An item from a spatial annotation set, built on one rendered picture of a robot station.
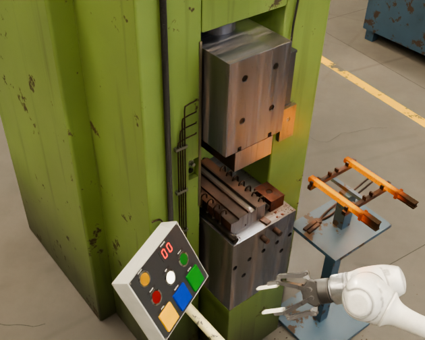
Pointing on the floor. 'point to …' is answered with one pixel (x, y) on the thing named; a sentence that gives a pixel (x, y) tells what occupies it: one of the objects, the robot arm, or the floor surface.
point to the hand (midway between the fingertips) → (268, 299)
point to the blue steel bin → (405, 23)
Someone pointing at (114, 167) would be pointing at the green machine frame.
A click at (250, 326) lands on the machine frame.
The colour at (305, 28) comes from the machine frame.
